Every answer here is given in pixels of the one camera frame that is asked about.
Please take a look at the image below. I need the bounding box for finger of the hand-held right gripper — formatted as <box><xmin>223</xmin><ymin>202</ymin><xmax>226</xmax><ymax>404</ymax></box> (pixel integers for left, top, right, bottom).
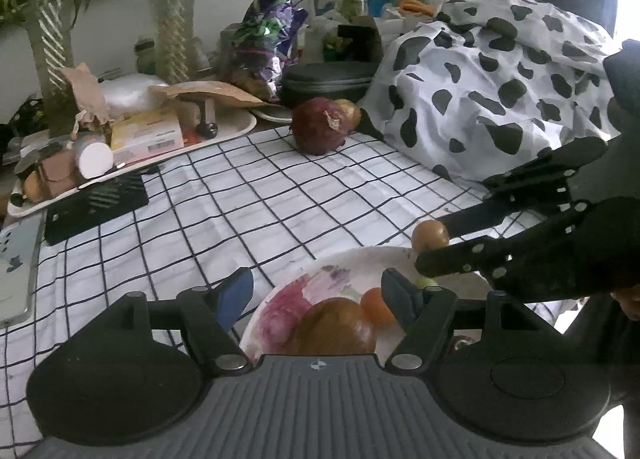
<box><xmin>415</xmin><ymin>196</ymin><xmax>640</xmax><ymax>300</ymax></box>
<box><xmin>440</xmin><ymin>136</ymin><xmax>608</xmax><ymax>240</ymax></box>

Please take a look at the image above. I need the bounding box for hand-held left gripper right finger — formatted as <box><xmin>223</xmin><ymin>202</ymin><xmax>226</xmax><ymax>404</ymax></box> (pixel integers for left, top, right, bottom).
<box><xmin>381</xmin><ymin>268</ymin><xmax>561</xmax><ymax>371</ymax></box>

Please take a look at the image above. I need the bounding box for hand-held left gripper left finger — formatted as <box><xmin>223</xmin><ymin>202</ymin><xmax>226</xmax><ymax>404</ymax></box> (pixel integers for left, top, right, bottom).
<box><xmin>112</xmin><ymin>267</ymin><xmax>255</xmax><ymax>372</ymax></box>

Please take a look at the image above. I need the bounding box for small orange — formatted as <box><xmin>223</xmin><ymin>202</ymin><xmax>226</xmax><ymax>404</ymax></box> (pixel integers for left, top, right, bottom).
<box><xmin>411</xmin><ymin>219</ymin><xmax>451</xmax><ymax>254</ymax></box>
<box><xmin>360</xmin><ymin>287</ymin><xmax>398</xmax><ymax>330</ymax></box>

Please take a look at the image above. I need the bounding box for floral plate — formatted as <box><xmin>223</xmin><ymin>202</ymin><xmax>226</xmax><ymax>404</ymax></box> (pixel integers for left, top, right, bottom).
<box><xmin>239</xmin><ymin>246</ymin><xmax>493</xmax><ymax>365</ymax></box>

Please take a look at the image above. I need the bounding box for large orange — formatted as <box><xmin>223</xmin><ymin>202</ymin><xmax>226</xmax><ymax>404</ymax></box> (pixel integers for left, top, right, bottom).
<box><xmin>290</xmin><ymin>297</ymin><xmax>378</xmax><ymax>356</ymax></box>

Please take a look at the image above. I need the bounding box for person's right hand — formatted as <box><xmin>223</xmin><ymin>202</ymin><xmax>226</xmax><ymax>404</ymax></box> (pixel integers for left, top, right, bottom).
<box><xmin>611</xmin><ymin>286</ymin><xmax>640</xmax><ymax>322</ymax></box>

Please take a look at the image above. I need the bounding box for black checked white tablecloth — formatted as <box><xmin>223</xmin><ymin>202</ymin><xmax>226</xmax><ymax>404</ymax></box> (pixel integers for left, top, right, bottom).
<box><xmin>0</xmin><ymin>126</ymin><xmax>566</xmax><ymax>445</ymax></box>

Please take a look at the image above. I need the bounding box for cow print cloth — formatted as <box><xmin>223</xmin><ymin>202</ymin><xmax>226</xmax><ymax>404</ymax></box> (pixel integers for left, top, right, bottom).
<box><xmin>360</xmin><ymin>0</ymin><xmax>626</xmax><ymax>185</ymax></box>

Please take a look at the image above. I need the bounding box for yellow onion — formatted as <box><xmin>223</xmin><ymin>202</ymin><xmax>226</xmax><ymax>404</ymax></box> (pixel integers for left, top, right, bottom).
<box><xmin>334</xmin><ymin>99</ymin><xmax>362</xmax><ymax>132</ymax></box>

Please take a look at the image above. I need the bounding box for black grille device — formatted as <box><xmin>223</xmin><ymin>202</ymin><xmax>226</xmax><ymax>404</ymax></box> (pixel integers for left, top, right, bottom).
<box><xmin>44</xmin><ymin>173</ymin><xmax>150</xmax><ymax>246</ymax></box>

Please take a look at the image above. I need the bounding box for white tray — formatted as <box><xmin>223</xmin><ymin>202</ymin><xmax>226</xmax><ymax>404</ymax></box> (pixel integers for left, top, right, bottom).
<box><xmin>7</xmin><ymin>109</ymin><xmax>258</xmax><ymax>217</ymax></box>

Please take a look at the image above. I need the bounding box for black knob tool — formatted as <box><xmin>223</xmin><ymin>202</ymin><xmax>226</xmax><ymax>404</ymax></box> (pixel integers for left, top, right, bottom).
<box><xmin>196</xmin><ymin>98</ymin><xmax>221</xmax><ymax>138</ymax></box>

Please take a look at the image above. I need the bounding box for red onion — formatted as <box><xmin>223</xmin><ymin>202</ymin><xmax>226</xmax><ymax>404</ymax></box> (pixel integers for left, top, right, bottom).
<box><xmin>291</xmin><ymin>98</ymin><xmax>351</xmax><ymax>156</ymax></box>

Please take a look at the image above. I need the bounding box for white plate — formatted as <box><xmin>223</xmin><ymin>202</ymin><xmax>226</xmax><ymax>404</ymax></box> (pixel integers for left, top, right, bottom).
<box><xmin>250</xmin><ymin>106</ymin><xmax>296</xmax><ymax>124</ymax></box>

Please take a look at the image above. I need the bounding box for yellow cardboard box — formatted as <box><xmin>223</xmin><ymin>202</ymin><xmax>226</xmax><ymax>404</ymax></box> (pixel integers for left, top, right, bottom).
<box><xmin>110</xmin><ymin>106</ymin><xmax>185</xmax><ymax>152</ymax></box>

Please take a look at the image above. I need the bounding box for white cylinder container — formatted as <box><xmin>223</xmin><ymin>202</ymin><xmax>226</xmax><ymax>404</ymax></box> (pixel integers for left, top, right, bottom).
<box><xmin>75</xmin><ymin>136</ymin><xmax>115</xmax><ymax>180</ymax></box>

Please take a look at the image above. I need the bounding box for dark zip case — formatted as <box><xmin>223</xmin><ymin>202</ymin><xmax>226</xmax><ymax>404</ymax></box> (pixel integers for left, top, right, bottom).
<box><xmin>280</xmin><ymin>62</ymin><xmax>378</xmax><ymax>107</ymax></box>

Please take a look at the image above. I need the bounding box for brown paper envelope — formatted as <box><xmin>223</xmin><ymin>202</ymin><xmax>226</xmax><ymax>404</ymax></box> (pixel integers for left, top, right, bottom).
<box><xmin>149</xmin><ymin>80</ymin><xmax>273</xmax><ymax>107</ymax></box>

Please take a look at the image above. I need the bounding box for black paper bag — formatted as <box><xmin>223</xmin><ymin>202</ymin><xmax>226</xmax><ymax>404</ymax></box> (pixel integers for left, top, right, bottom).
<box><xmin>325</xmin><ymin>24</ymin><xmax>383</xmax><ymax>62</ymax></box>

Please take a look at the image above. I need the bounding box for small brown cardboard box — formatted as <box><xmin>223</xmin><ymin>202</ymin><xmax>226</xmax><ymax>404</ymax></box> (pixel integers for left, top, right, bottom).
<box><xmin>39</xmin><ymin>154</ymin><xmax>78</xmax><ymax>197</ymax></box>

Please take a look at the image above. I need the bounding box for orange snack item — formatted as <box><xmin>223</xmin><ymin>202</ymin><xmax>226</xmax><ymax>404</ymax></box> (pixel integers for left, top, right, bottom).
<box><xmin>400</xmin><ymin>0</ymin><xmax>436</xmax><ymax>17</ymax></box>

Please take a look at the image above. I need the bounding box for yellow round item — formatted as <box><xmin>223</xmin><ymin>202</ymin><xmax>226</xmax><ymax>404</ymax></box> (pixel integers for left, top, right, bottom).
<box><xmin>22</xmin><ymin>172</ymin><xmax>43</xmax><ymax>202</ymax></box>

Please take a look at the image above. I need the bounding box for white plastic bag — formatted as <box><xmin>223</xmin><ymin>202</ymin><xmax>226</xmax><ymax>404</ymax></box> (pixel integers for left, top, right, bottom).
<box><xmin>100</xmin><ymin>73</ymin><xmax>161</xmax><ymax>112</ymax></box>

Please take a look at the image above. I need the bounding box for purple foil wrapped plant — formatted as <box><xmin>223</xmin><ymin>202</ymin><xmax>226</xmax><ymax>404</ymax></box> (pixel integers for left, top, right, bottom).
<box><xmin>220</xmin><ymin>0</ymin><xmax>311</xmax><ymax>100</ymax></box>

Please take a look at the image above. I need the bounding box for grey jar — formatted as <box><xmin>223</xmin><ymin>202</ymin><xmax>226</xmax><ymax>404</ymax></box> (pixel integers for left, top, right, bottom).
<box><xmin>135</xmin><ymin>38</ymin><xmax>157</xmax><ymax>75</ymax></box>

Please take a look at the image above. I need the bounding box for braided trunk plant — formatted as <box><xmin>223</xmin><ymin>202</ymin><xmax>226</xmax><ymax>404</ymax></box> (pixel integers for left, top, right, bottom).
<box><xmin>125</xmin><ymin>0</ymin><xmax>241</xmax><ymax>85</ymax></box>
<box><xmin>0</xmin><ymin>0</ymin><xmax>116</xmax><ymax>137</ymax></box>

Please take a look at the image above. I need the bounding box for beige drawstring bag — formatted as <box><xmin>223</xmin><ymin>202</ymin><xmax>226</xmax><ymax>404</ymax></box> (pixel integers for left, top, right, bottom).
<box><xmin>55</xmin><ymin>63</ymin><xmax>113</xmax><ymax>127</ymax></box>

